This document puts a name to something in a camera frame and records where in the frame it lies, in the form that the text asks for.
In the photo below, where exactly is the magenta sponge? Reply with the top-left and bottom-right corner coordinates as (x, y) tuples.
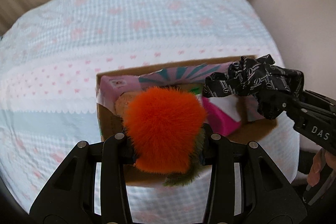
(202, 97), (242, 136)

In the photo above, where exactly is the brown fluffy plush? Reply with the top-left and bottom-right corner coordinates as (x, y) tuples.
(114, 92), (138, 118)

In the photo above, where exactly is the orange fluffy plush carrot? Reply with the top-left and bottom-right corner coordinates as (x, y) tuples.
(122, 86), (207, 187)

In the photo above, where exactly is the white cleaning cloth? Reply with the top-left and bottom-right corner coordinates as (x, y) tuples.
(209, 95), (241, 122)

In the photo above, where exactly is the green wet wipes pack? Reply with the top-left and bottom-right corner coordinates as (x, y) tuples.
(187, 84), (203, 95)

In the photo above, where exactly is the person's right hand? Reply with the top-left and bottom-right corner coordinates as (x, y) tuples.
(307, 149), (335, 187)

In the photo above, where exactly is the pink patterned cardboard box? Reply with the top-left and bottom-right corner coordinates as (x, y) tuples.
(96, 57), (277, 187)

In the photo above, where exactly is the light blue pink bedspread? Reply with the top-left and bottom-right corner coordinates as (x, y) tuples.
(1, 0), (299, 223)

